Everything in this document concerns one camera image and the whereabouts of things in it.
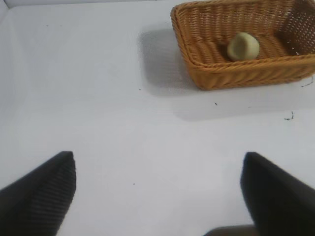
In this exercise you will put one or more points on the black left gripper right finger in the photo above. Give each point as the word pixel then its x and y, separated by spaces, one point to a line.
pixel 280 201

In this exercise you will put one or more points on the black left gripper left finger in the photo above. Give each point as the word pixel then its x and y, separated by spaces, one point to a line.
pixel 32 201

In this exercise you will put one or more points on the pale yellow round fruit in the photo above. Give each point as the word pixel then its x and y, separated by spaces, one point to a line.
pixel 242 46

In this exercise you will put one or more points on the brown woven wicker basket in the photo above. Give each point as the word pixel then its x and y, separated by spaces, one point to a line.
pixel 246 73

